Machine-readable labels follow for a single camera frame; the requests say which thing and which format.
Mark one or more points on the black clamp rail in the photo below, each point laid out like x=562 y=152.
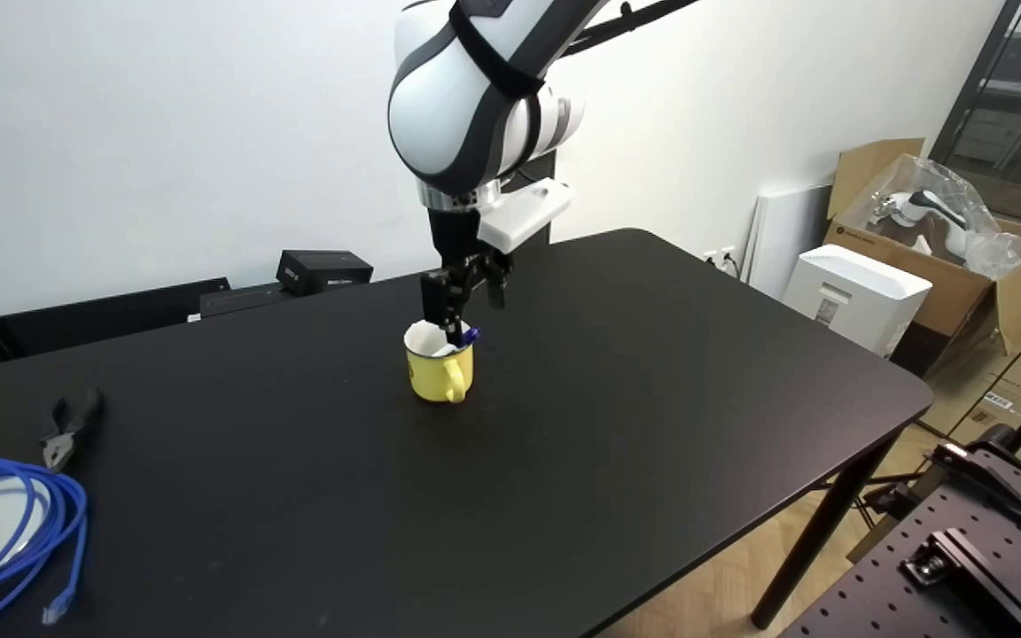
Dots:
x=984 y=570

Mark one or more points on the tall white appliance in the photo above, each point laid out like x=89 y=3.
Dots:
x=784 y=233

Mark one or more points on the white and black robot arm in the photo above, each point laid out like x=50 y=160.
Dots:
x=475 y=83

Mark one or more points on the white wall socket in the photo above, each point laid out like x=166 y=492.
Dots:
x=719 y=256

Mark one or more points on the black optical breadboard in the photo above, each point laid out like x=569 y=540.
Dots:
x=946 y=570

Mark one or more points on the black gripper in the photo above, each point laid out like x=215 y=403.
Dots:
x=456 y=236

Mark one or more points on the black pliers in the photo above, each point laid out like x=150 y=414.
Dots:
x=67 y=432

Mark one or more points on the dark metal door frame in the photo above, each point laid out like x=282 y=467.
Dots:
x=974 y=83

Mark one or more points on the open cardboard box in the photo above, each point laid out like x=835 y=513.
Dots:
x=959 y=266

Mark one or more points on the white square device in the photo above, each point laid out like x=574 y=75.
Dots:
x=854 y=296

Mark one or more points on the black table leg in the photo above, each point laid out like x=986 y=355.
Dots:
x=820 y=533

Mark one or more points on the yellow and white cup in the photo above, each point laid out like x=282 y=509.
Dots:
x=439 y=373

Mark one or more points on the marker with blue cap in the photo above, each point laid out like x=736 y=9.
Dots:
x=466 y=337

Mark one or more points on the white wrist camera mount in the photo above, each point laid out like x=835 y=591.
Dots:
x=527 y=216

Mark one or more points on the clear plastic packaging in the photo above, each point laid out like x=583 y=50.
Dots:
x=941 y=216

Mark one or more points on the small black box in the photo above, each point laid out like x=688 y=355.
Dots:
x=319 y=271

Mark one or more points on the large flat black case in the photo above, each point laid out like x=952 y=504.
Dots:
x=87 y=321

